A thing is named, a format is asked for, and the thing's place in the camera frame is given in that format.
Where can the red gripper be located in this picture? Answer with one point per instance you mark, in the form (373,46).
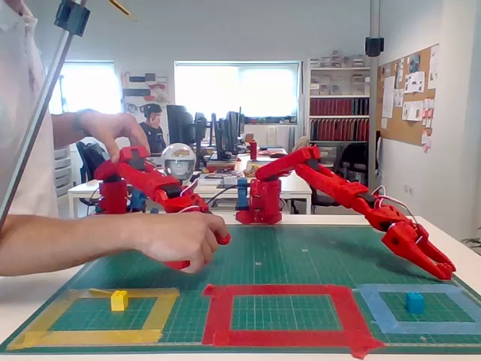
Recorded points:
(410,244)

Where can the red leader robot arm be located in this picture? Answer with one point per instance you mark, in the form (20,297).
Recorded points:
(146,180)

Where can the person's left forearm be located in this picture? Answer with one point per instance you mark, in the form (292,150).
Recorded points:
(64,129)

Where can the red robot arm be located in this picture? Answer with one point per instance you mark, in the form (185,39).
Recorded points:
(330,180)

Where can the person's right forearm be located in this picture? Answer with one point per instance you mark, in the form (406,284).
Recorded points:
(67,240)

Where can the blue toy brick cube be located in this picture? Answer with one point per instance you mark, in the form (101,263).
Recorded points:
(415,303)

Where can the blue tape square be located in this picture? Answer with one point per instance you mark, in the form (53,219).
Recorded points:
(424,328)

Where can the red tape square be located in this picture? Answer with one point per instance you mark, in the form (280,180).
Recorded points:
(278,337)

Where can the yellow toy brick cube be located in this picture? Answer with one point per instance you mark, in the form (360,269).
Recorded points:
(119,301)

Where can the yellow tape square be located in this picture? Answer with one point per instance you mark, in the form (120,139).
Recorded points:
(94,337)

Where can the person's right hand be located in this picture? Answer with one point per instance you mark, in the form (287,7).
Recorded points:
(180,237)

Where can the person's left hand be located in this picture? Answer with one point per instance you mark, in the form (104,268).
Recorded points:
(116,126)

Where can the green plant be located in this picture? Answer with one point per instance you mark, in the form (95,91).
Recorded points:
(474,242)

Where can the black office chair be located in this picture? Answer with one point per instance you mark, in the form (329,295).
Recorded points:
(355,154)

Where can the cork pin board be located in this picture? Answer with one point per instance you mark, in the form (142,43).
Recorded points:
(409,124)

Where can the green cutting mat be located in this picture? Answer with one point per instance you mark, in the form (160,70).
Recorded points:
(285,259)

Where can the beige jacket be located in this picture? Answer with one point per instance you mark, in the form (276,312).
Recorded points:
(301,142)

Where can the upright grey pole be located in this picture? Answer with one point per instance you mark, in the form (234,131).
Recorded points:
(374,94)

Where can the white shelf with binders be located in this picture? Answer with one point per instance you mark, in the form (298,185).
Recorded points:
(338,107)

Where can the red bottle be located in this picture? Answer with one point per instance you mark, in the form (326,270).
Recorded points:
(253,150)

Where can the black pole clamp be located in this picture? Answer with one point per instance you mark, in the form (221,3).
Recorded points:
(374,46)
(71,17)

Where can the black computer monitor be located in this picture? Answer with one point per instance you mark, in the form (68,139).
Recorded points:
(230,131)
(200,128)
(180,124)

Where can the wide bright window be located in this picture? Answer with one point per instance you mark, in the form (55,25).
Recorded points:
(236,90)

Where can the white helmet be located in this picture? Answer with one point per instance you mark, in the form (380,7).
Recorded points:
(178,161)

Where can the seated person dark shirt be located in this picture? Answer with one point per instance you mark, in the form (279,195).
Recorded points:
(156,131)

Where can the black backpack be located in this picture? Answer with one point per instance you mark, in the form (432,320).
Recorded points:
(92,158)

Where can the white drawer cabinet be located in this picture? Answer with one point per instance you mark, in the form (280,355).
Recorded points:
(63,169)

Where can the yellow pencil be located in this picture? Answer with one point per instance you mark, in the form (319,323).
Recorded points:
(122,7)

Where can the slanted aluminium pole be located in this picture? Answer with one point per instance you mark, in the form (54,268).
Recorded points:
(35,120)

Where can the person's white shirt torso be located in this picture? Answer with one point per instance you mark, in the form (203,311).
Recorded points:
(17,113)

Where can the white wall outlet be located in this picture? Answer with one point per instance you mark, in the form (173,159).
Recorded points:
(408,189)

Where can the wall tool board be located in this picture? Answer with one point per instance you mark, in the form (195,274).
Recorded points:
(144,88)

